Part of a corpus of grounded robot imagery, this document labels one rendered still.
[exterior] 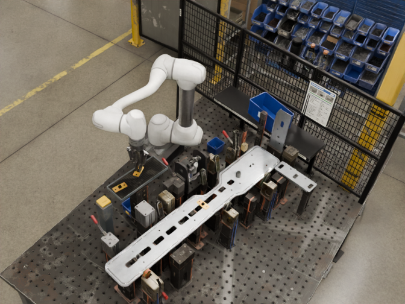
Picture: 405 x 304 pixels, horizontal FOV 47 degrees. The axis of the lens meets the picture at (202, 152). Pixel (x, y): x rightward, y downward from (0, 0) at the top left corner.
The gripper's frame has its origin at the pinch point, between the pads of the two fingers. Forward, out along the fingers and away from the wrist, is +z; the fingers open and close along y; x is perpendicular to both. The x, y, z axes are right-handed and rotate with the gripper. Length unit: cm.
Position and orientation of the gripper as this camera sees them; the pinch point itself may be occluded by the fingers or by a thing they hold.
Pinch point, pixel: (138, 166)
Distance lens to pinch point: 276.7
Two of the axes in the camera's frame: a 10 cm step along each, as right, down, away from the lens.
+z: -0.7, 6.9, 7.2
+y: 9.5, 2.7, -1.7
